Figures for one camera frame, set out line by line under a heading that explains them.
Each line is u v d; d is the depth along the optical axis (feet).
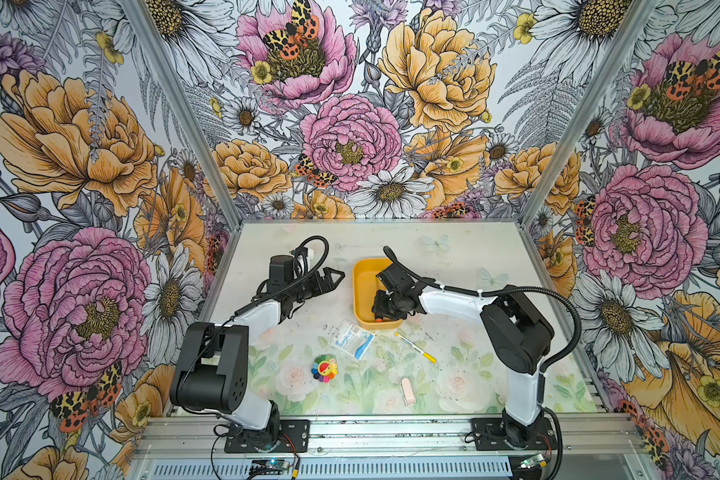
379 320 2.95
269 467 2.32
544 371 1.77
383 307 2.79
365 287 3.41
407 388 2.61
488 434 2.40
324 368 2.74
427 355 2.86
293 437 2.44
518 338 1.66
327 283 2.67
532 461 2.35
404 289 2.44
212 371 1.47
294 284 2.17
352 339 2.95
